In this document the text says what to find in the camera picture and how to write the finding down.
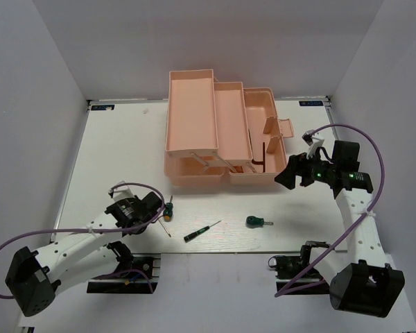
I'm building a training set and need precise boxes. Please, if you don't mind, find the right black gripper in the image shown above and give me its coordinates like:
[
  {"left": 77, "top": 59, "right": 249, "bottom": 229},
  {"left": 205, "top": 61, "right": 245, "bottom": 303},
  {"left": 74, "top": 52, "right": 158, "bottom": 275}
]
[{"left": 275, "top": 146, "right": 337, "bottom": 189}]

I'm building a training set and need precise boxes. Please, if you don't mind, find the green orange stubby screwdriver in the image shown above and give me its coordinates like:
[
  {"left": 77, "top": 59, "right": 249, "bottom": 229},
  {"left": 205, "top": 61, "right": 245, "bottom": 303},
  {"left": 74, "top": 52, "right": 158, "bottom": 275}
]
[{"left": 163, "top": 196, "right": 173, "bottom": 222}]

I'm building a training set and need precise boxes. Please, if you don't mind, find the large dark hex key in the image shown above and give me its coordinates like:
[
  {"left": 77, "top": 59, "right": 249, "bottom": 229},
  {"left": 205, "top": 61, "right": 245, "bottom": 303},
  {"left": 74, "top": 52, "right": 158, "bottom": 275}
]
[{"left": 251, "top": 142, "right": 266, "bottom": 173}]

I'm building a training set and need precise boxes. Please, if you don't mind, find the pink plastic toolbox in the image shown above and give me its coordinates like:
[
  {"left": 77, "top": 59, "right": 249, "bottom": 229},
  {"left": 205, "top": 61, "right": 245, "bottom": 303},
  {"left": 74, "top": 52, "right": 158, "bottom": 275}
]
[{"left": 164, "top": 69, "right": 294, "bottom": 187}]

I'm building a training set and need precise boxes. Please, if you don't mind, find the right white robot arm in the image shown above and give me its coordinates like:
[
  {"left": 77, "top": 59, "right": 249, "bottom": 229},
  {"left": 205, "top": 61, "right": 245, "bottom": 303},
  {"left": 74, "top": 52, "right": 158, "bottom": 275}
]
[{"left": 275, "top": 135, "right": 405, "bottom": 318}]

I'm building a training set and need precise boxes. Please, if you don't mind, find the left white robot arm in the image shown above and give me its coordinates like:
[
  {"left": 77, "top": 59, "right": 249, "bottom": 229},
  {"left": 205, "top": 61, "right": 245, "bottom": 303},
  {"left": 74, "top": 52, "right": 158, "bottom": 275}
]
[{"left": 5, "top": 192, "right": 163, "bottom": 317}]

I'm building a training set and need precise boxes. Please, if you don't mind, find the black green precision screwdriver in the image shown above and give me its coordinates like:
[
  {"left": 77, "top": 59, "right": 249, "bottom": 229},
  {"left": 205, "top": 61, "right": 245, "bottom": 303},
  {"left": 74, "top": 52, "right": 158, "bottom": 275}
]
[{"left": 183, "top": 221, "right": 220, "bottom": 243}]

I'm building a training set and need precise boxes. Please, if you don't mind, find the right blue table label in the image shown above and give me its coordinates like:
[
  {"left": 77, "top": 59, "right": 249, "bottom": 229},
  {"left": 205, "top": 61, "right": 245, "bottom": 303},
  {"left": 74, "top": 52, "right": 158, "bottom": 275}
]
[{"left": 299, "top": 101, "right": 324, "bottom": 107}]

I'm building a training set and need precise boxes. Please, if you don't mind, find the blue table label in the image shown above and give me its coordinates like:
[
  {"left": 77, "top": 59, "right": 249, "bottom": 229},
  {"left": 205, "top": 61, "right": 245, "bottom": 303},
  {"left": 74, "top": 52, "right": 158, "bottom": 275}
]
[
  {"left": 299, "top": 101, "right": 324, "bottom": 107},
  {"left": 91, "top": 105, "right": 115, "bottom": 111}
]

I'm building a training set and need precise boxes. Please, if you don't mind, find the left blue table label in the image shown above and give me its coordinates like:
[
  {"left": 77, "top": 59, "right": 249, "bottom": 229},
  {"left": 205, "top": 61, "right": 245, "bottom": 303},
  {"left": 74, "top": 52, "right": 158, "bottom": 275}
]
[{"left": 91, "top": 105, "right": 115, "bottom": 111}]

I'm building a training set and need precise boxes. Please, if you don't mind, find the blue handled screwdriver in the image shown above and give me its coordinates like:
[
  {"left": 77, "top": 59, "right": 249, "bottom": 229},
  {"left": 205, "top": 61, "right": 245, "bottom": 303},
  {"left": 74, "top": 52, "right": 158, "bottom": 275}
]
[{"left": 159, "top": 219, "right": 172, "bottom": 238}]

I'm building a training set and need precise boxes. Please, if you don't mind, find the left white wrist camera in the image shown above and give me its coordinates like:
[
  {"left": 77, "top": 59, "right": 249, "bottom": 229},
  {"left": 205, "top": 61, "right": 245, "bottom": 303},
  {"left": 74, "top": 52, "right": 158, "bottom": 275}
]
[{"left": 108, "top": 181, "right": 134, "bottom": 202}]

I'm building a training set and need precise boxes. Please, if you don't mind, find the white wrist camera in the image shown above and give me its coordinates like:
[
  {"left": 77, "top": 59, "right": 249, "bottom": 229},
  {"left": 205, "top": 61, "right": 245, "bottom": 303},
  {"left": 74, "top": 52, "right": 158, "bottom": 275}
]
[
  {"left": 108, "top": 181, "right": 134, "bottom": 202},
  {"left": 302, "top": 130, "right": 324, "bottom": 160}
]

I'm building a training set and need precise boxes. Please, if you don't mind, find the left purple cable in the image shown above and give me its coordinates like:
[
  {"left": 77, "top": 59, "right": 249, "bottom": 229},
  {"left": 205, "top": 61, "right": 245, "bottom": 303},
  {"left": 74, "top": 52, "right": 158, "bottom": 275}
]
[{"left": 0, "top": 182, "right": 167, "bottom": 299}]

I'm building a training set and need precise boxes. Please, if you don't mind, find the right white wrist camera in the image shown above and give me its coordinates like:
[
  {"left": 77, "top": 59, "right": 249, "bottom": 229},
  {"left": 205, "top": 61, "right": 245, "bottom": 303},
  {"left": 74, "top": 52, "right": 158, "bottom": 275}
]
[{"left": 302, "top": 130, "right": 324, "bottom": 160}]

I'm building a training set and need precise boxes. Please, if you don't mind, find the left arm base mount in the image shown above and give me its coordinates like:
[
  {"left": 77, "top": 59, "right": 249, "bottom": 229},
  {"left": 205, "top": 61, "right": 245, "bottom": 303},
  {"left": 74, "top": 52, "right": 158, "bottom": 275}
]
[{"left": 87, "top": 254, "right": 161, "bottom": 295}]

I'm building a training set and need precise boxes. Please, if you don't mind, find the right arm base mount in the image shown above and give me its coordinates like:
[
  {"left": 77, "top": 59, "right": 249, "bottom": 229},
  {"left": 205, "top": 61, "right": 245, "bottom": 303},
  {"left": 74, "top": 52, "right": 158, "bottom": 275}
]
[{"left": 268, "top": 255, "right": 333, "bottom": 296}]

